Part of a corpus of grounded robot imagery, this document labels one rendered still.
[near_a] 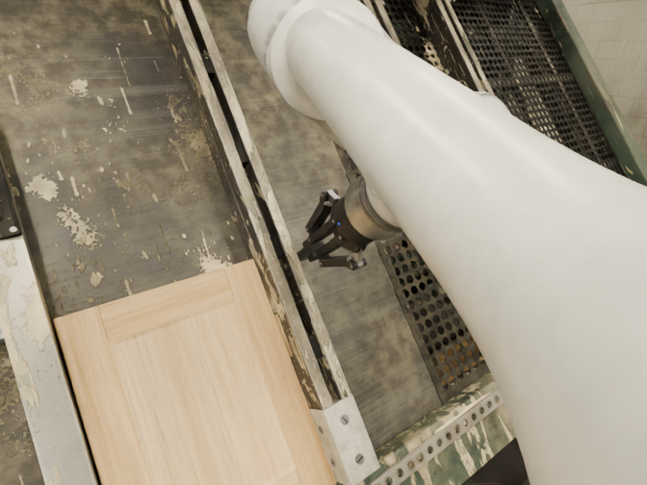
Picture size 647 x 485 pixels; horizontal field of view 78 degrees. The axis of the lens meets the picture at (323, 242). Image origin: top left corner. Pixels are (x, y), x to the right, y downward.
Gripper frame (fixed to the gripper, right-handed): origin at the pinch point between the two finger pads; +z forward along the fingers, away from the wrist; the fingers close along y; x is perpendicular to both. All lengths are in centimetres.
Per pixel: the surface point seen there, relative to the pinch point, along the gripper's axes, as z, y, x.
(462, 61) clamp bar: 3, 39, -69
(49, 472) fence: 4.2, -16.0, 43.3
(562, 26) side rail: 6, 55, -143
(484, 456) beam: 4, -49, -22
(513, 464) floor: 72, -100, -92
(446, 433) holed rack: 3.0, -40.4, -14.9
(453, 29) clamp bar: 2, 49, -71
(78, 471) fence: 4.2, -17.4, 40.5
